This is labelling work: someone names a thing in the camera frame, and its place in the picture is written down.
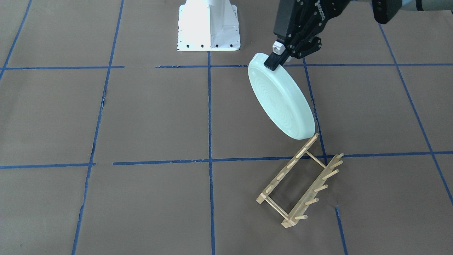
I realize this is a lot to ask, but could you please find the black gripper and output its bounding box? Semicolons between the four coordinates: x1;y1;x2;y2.
264;0;350;70

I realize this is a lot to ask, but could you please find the light green round plate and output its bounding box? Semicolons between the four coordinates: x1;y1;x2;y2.
247;53;316;140

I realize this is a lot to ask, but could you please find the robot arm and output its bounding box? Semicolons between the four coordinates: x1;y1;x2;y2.
264;0;452;71

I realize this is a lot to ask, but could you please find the wooden plate rack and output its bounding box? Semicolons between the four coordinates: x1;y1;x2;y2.
256;133;344;228

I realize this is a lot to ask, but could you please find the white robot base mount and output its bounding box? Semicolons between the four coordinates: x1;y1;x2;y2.
177;0;241;52

